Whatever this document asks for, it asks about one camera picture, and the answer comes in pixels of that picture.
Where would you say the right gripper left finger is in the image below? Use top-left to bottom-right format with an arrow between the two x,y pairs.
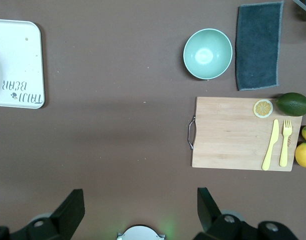
0,188 -> 85,240

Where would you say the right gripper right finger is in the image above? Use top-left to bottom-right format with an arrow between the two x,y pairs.
192,187 -> 300,240

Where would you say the wooden cutting board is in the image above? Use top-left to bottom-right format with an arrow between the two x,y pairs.
187,96 -> 303,173

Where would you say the yellow plastic knife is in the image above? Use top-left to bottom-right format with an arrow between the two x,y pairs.
261,119 -> 280,171

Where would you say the yellow plastic fork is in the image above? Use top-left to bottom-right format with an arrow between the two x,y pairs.
279,119 -> 293,168

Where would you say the lemon slice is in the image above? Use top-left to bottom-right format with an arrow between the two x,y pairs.
253,98 -> 274,119

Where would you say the green avocado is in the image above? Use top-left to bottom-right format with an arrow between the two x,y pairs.
275,92 -> 306,117

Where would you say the cream bear print tray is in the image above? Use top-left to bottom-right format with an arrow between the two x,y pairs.
0,18 -> 45,110

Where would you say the mint green bowl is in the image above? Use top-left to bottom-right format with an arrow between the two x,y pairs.
183,28 -> 233,81

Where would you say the dark grey cloth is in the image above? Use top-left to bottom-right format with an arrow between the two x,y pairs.
235,1 -> 285,92

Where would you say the light blue object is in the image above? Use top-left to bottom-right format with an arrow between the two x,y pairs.
292,0 -> 306,15

